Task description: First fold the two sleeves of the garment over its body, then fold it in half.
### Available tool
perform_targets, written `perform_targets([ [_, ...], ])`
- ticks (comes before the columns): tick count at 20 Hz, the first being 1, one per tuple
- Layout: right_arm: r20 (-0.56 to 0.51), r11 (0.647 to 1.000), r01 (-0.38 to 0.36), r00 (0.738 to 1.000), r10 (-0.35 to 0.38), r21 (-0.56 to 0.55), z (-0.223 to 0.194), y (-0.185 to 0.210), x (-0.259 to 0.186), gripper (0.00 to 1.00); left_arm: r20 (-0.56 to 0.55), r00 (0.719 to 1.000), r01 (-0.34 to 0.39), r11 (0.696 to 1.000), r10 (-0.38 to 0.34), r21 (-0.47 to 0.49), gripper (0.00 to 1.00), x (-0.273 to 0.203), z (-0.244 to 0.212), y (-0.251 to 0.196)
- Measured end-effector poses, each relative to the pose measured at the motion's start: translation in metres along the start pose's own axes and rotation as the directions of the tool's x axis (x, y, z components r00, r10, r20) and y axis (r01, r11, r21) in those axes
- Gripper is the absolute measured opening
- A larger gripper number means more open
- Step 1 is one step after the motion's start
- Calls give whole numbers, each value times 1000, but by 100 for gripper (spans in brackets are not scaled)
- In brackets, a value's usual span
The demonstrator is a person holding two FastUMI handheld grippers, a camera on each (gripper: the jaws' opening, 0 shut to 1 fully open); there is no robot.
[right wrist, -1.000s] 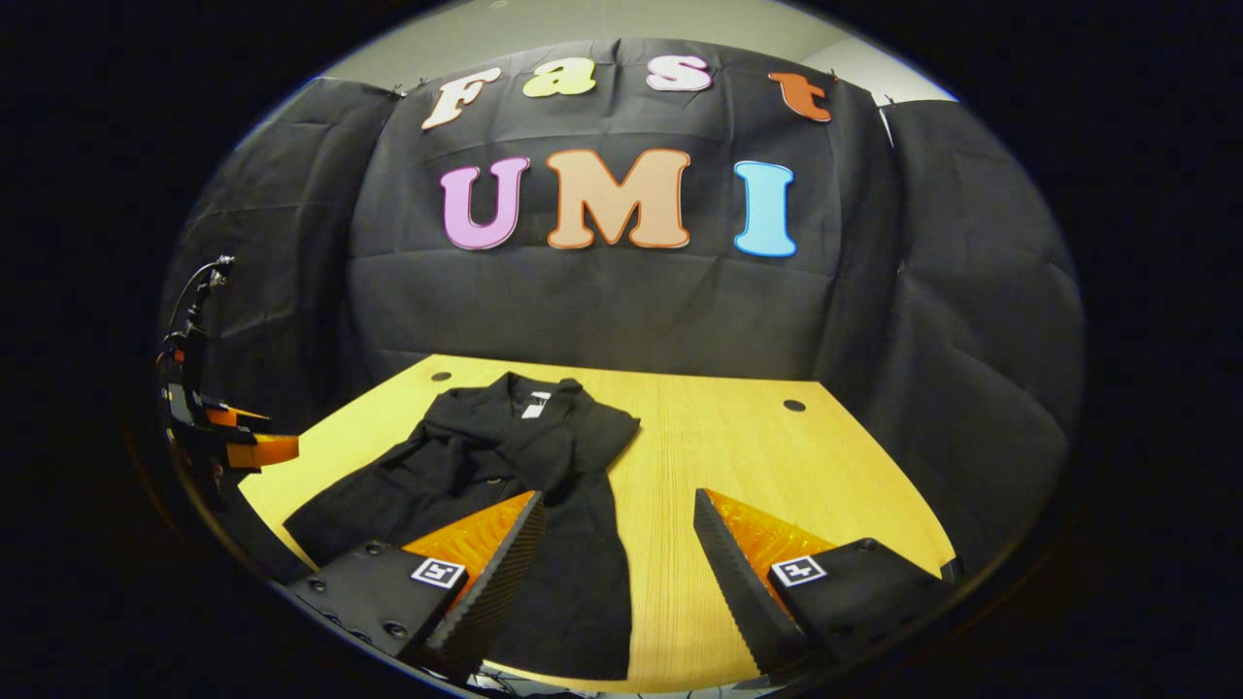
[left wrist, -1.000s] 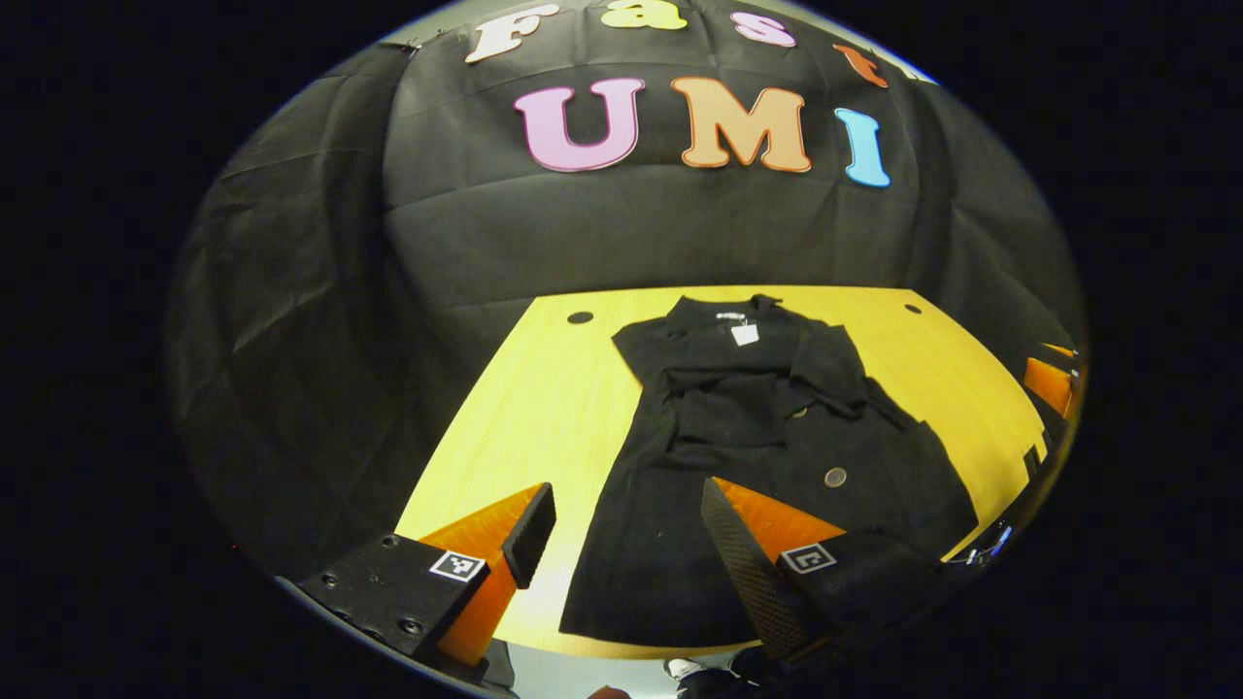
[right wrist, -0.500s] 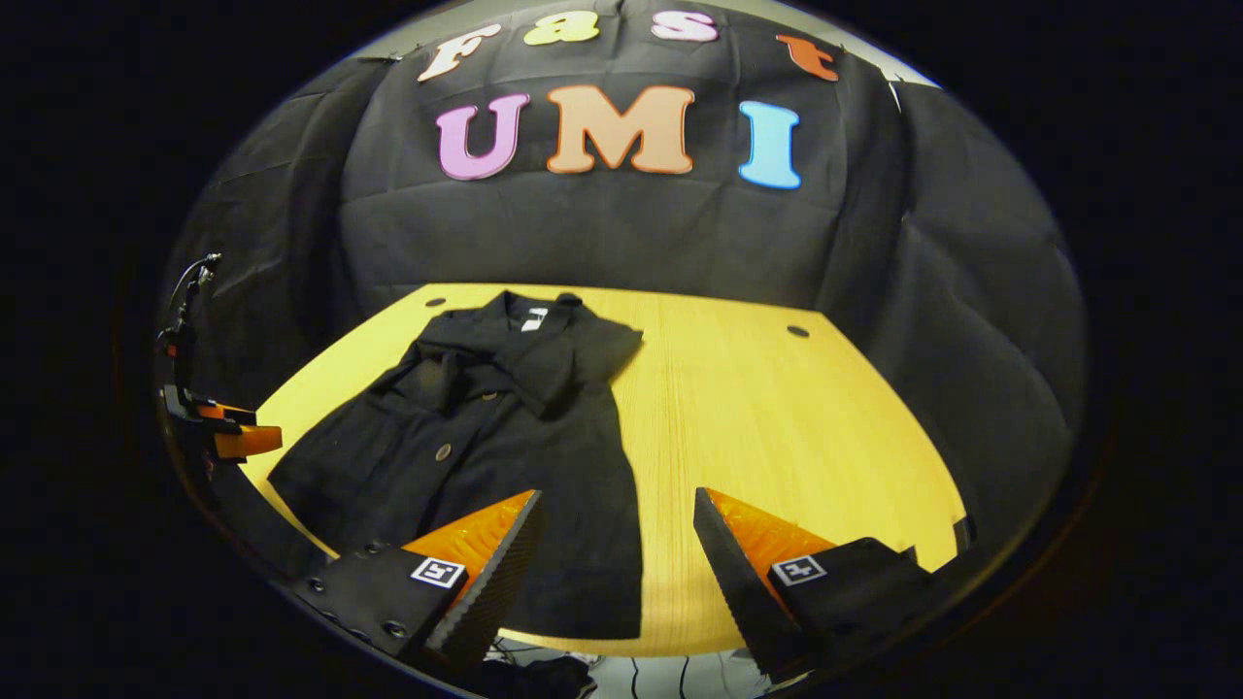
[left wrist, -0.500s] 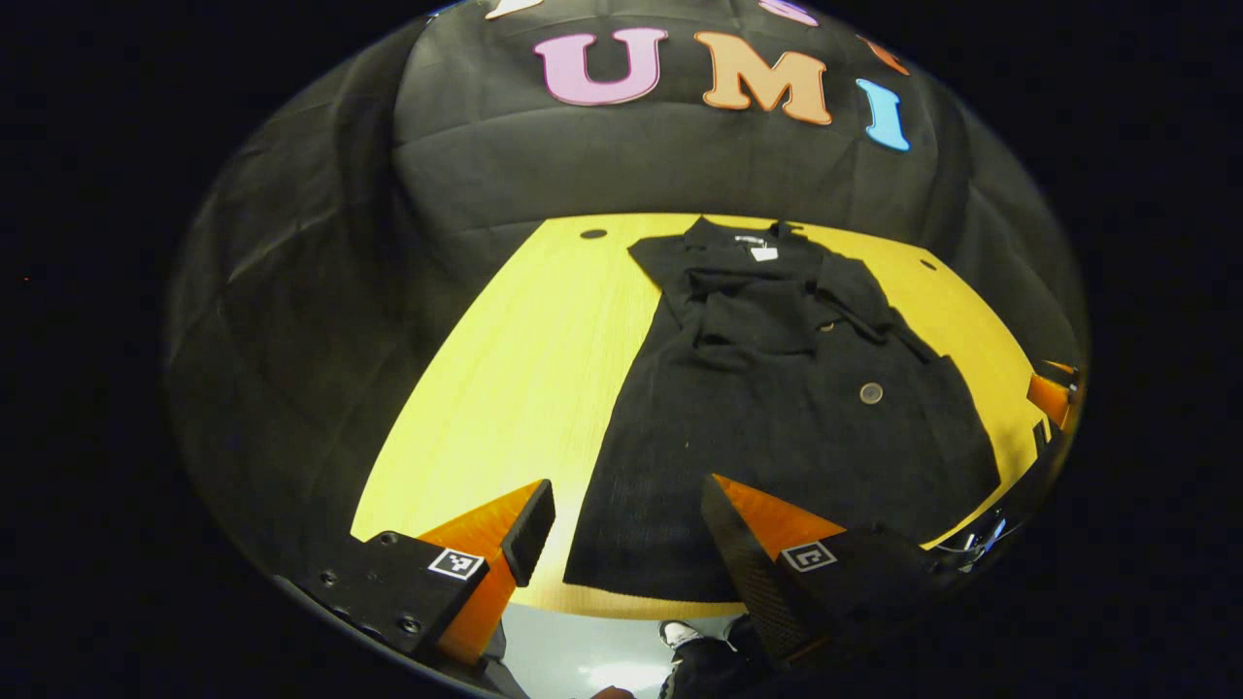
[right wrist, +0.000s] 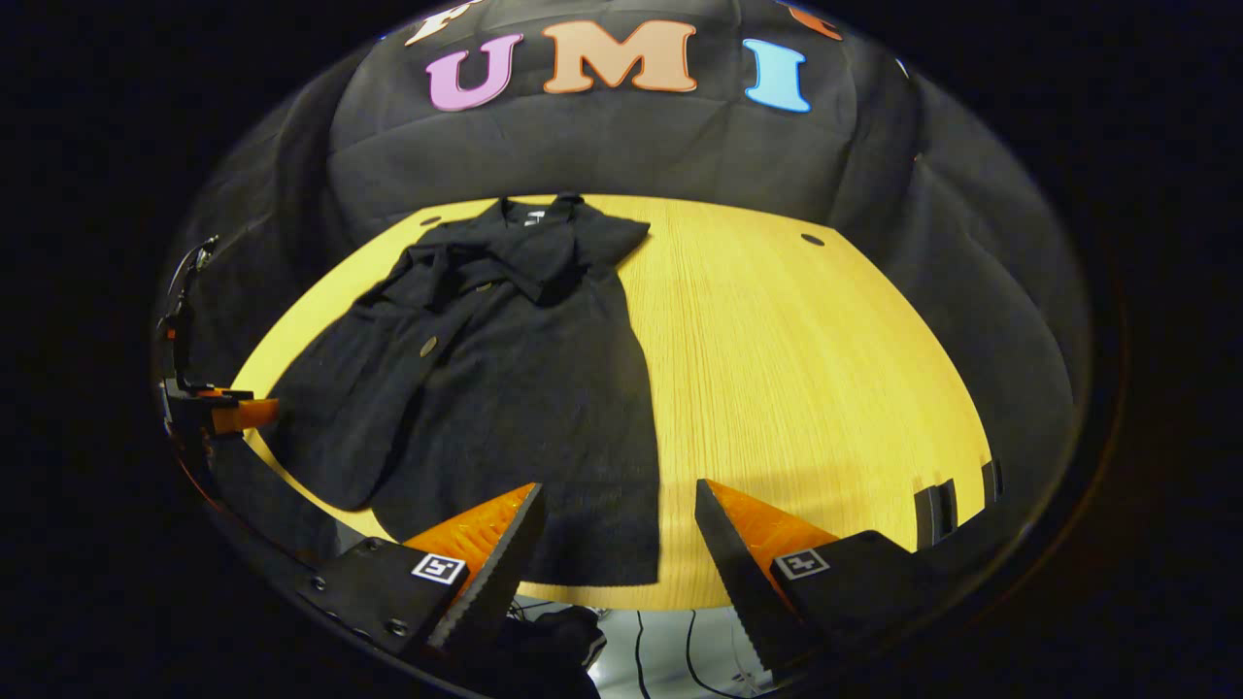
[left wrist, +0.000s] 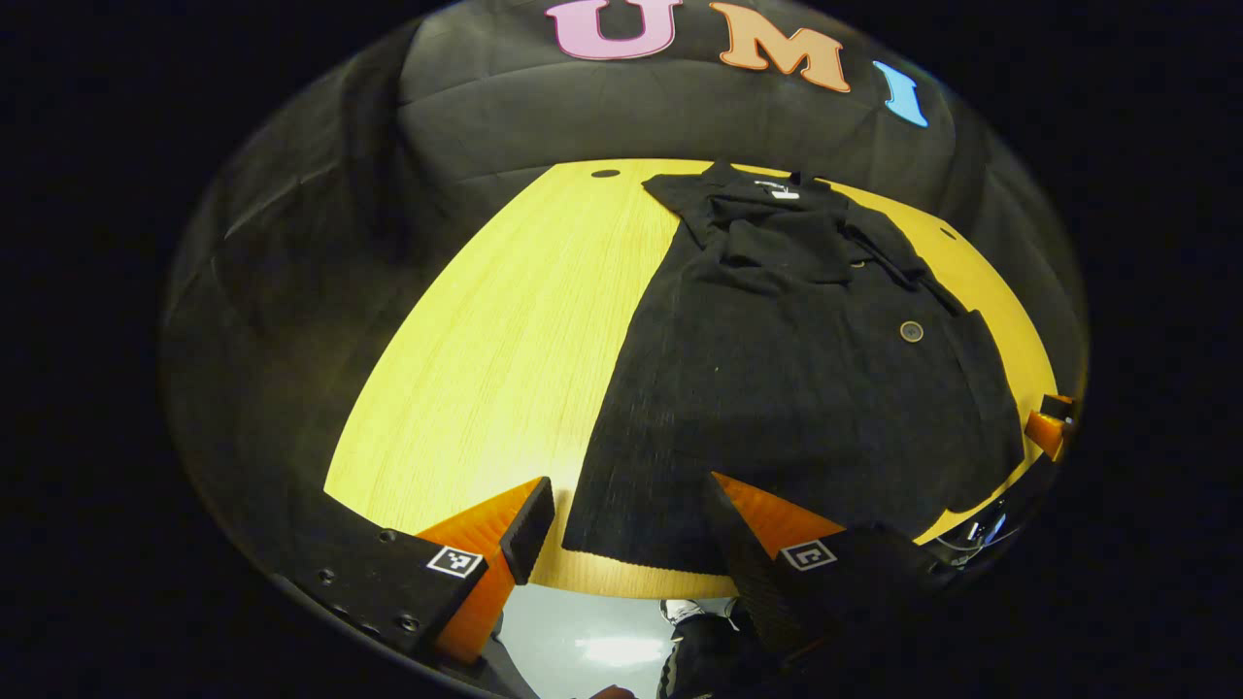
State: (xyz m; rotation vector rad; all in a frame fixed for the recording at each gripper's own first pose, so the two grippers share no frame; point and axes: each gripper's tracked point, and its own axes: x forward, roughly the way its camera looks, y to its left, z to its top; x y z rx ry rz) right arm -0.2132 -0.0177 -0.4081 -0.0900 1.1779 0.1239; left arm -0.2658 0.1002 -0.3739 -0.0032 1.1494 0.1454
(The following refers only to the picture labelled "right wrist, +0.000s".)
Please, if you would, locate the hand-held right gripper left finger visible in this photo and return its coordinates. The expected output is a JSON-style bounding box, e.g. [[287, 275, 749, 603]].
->
[[294, 483, 548, 673]]

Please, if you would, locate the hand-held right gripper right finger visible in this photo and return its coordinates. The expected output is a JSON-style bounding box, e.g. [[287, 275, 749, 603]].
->
[[693, 478, 977, 682]]

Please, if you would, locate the black buttoned coat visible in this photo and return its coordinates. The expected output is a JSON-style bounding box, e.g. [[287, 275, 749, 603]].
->
[[264, 192, 664, 589]]

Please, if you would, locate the dark cloth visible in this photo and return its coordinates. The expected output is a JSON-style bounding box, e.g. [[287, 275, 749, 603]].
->
[[466, 604, 609, 699]]

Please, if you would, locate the black backdrop cloth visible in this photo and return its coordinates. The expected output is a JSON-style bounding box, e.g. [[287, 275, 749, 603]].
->
[[160, 0, 1093, 554]]

